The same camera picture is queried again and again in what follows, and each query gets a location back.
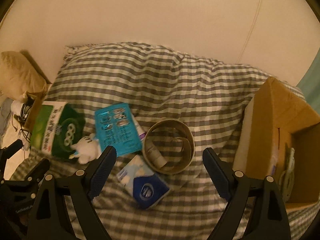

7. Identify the blue white tissue pack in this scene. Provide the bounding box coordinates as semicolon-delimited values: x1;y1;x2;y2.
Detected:
117;155;170;210

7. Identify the small white plush toy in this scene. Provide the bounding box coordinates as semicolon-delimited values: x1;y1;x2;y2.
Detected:
69;133;101;165

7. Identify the small cluttered cardboard box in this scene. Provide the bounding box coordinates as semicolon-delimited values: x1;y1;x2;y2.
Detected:
11;92;46;142

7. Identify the small white purple tube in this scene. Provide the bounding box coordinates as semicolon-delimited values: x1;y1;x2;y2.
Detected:
131;114;146;141

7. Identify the grey white checkered blanket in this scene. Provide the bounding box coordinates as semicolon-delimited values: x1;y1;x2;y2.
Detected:
10;42;320;240

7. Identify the beige pillow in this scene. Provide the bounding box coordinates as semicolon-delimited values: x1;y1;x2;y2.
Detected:
1;51;48;102

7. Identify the brown tape roll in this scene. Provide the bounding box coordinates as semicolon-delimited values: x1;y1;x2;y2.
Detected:
142;119;195;175

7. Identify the grey blue garment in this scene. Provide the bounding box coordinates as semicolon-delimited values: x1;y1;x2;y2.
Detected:
1;95;13;146

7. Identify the open brown cardboard box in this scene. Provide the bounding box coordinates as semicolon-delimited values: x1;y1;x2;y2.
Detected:
233;77;319;212

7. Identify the green white medicine box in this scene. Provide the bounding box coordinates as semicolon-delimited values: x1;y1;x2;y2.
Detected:
30;101;85;160

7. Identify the teal curtain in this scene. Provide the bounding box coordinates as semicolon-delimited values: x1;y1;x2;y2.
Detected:
297;51;320;113

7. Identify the blue blister pack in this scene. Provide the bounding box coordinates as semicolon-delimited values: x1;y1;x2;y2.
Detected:
94;103;142;157

